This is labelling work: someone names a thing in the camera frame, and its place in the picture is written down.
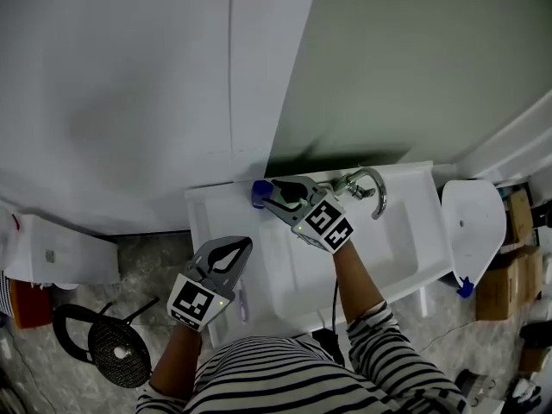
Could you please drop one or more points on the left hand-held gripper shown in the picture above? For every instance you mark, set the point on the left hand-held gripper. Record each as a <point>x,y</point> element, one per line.
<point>194,304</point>

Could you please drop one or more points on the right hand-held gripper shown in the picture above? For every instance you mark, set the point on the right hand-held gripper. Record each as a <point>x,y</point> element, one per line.
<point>325,224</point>

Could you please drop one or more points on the blue cup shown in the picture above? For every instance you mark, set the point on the blue cup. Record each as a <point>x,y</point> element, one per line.
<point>260,192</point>

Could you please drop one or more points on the person's right forearm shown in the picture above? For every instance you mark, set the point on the person's right forearm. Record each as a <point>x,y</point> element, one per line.
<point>358,283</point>

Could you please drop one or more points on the person's left forearm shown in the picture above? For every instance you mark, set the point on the person's left forearm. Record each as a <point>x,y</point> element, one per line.
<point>177,360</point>

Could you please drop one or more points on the chrome faucet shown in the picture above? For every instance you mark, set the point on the chrome faucet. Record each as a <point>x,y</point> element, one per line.
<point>381,196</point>

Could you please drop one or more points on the white sink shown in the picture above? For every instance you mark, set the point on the white sink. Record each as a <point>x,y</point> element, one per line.
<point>388,248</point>

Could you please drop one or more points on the black waist pouch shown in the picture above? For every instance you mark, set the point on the black waist pouch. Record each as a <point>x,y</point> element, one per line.
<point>330,347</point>

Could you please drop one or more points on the black mesh stool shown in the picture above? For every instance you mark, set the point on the black mesh stool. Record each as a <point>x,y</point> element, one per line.
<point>108,343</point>

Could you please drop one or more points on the person in striped shirt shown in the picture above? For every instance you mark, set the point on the person in striped shirt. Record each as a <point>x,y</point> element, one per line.
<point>293,382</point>

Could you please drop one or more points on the white box unit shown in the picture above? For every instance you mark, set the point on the white box unit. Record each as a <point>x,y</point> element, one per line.
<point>73,252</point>

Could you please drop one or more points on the white loose ceramic basin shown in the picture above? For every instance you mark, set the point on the white loose ceramic basin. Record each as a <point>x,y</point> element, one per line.
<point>474,231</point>

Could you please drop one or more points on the blue plastic fitting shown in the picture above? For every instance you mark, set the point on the blue plastic fitting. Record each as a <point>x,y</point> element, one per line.
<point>466,288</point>

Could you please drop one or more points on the orange box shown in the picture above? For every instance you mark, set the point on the orange box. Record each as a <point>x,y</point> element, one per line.
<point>32,306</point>

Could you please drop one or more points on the small cardboard box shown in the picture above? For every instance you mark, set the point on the small cardboard box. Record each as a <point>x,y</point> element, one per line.
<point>519,216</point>

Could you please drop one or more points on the large cardboard box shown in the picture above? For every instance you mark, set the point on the large cardboard box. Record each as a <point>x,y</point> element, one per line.
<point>504,287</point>

